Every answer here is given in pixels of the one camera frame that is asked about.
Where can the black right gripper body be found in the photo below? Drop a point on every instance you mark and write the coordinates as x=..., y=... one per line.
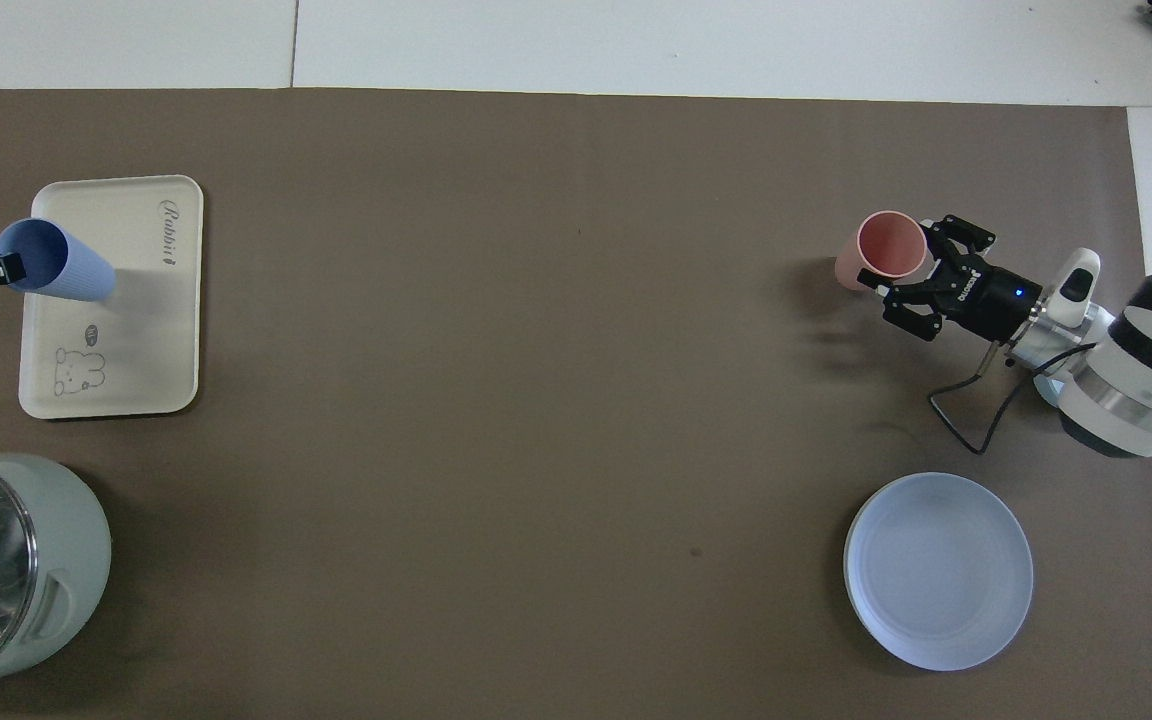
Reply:
x=996, y=300

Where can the pink plastic cup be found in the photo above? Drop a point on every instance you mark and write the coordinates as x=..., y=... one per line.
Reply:
x=886, y=245

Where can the blue plastic cup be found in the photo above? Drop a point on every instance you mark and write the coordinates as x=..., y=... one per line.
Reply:
x=56, y=265

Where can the cream rabbit print tray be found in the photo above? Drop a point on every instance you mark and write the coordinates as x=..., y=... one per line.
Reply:
x=126, y=350

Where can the light blue bowl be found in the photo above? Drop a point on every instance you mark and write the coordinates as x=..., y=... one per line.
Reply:
x=1048, y=388

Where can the light blue plate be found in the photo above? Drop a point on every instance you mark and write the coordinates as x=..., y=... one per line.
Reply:
x=939, y=570

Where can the pale green cooking pot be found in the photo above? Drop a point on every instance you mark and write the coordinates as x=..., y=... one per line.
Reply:
x=76, y=560

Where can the brown table mat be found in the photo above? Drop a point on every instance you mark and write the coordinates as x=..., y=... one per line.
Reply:
x=536, y=350

